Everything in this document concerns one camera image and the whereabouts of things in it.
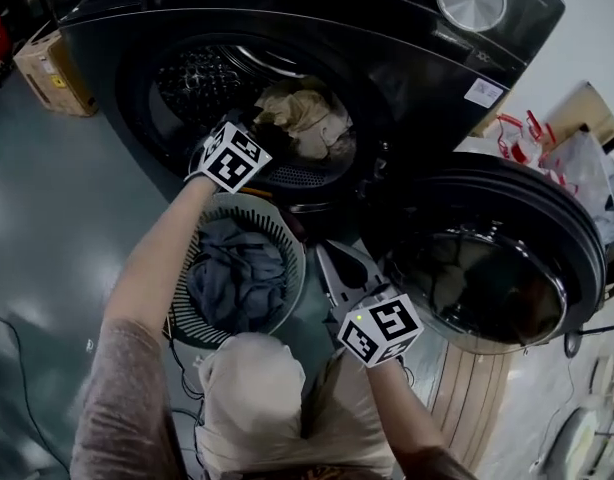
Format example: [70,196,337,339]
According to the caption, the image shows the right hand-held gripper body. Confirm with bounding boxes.
[314,240,425,370]

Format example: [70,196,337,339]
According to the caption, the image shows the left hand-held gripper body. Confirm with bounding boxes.
[184,110,274,195]

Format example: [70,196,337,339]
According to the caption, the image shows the beige clothes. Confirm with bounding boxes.
[252,78,359,162]

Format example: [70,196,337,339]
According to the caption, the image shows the white slatted laundry basket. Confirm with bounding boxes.
[162,192,308,352]

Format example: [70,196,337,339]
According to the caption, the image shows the grey-blue clothes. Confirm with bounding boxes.
[185,217,290,334]

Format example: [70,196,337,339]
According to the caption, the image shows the black front-load washing machine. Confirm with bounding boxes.
[50,0,568,249]

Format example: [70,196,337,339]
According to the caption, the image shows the person's left forearm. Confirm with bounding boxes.
[102,173,224,350]

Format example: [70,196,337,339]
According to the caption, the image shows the person's right forearm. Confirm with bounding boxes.
[364,351,451,467]

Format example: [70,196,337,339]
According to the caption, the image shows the round black machine door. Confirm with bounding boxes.
[379,151,612,357]

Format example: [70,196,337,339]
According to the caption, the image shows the striped wooden board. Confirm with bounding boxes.
[428,340,514,470]

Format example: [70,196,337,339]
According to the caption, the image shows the person's beige trousers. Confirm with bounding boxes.
[193,331,399,480]

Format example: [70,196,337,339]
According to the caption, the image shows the brown cardboard box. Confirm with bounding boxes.
[13,29,100,118]

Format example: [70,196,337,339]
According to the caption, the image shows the white appliance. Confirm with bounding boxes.
[554,352,614,480]

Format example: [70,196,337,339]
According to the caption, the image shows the person's brown knit top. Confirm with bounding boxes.
[70,316,481,480]

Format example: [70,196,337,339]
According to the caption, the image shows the beige wooden shelf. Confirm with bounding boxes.
[545,81,614,155]

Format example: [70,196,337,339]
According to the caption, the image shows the thin grey cable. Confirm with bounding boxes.
[529,320,614,472]

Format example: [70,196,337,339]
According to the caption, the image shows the black cables by basket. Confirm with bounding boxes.
[162,327,209,469]

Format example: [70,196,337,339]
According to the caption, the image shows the clear plastic bags red handles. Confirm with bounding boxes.
[495,109,614,242]

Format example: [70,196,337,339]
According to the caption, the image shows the thin black floor cable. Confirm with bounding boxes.
[0,314,74,475]

